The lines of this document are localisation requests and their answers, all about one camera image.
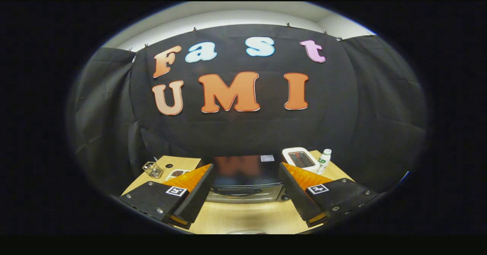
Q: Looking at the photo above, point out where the white snack dish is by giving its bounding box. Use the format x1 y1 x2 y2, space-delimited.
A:
166 169 191 181

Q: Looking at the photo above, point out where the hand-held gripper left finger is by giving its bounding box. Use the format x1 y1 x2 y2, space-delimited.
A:
118 164 215 230

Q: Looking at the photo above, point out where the white bottle green label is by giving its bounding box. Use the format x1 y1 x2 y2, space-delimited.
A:
317 149 332 175

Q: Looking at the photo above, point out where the metal wire basket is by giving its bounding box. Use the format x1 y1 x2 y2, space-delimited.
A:
142 157 163 179

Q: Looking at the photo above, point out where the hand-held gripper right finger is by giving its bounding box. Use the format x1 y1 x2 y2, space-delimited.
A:
278 163 381 228

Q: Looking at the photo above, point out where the black toaster oven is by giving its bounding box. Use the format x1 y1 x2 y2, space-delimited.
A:
205 155 291 204

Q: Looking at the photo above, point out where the white pop-up toaster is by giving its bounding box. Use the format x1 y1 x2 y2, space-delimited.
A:
282 147 320 173

